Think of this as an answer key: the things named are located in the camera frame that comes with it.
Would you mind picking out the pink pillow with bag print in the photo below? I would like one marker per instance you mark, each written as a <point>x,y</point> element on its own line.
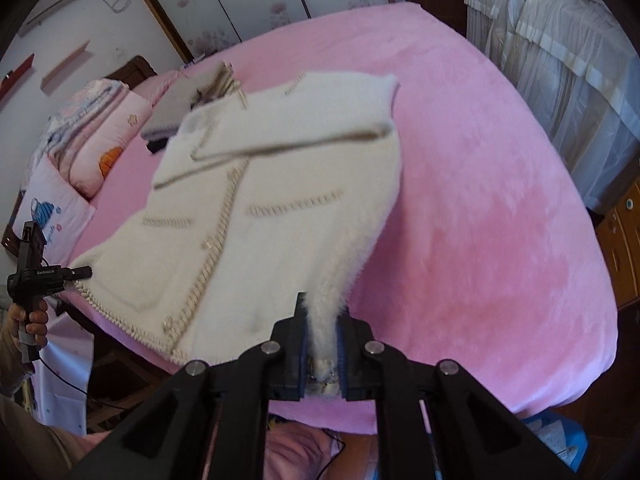
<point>55,210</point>

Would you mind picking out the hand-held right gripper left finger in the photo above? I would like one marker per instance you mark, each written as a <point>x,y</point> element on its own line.
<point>297,360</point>

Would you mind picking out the folded grey clothes stack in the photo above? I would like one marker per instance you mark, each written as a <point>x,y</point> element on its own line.
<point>175,105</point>

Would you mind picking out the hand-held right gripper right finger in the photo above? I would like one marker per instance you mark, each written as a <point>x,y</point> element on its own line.
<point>342,360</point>

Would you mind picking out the beige folded garment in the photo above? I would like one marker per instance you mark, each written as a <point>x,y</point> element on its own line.
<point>230,85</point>

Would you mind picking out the person's beige jacket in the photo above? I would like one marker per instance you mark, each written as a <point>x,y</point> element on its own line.
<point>35,440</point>

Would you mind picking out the red wall shelf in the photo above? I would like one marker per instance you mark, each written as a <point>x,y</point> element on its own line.
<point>15,75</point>

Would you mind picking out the floral folded quilt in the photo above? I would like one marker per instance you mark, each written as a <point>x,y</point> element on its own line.
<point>75,115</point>

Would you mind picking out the white braid-trimmed cardigan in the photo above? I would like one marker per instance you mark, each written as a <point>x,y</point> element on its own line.
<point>280,240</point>

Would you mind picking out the wooden drawer cabinet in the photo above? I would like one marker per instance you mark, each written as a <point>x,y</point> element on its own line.
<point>622,255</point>

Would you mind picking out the person's left hand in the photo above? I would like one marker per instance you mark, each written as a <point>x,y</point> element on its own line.
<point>35,329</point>

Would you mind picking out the wooden bed frame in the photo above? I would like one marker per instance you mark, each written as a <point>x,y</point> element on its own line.
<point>120,390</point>

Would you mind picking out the pink fleece bed blanket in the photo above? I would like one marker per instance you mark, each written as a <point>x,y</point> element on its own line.
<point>475,210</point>

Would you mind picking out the person's left forearm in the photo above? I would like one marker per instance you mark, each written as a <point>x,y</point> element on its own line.
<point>10,365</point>

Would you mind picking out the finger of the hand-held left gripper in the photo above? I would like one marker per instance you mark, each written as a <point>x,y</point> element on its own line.
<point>80,273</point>

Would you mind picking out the wooden wall shelf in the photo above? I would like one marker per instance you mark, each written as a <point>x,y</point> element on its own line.
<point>65,67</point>

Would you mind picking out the dark wooden headboard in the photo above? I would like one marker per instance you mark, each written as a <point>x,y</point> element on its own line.
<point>135,70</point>

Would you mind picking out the dark folded garment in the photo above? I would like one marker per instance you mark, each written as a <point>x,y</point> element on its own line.
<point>157,146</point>

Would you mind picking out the lace-covered furniture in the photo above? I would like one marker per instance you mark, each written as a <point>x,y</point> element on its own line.
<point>565,60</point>

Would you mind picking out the floral sliding-door wardrobe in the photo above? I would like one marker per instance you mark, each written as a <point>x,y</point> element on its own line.
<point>260,0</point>

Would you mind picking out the white floral bed sheet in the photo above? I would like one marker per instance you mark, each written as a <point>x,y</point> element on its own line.
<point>60,360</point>

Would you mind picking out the person's pink pants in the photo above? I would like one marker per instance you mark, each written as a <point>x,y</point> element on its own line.
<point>295,455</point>

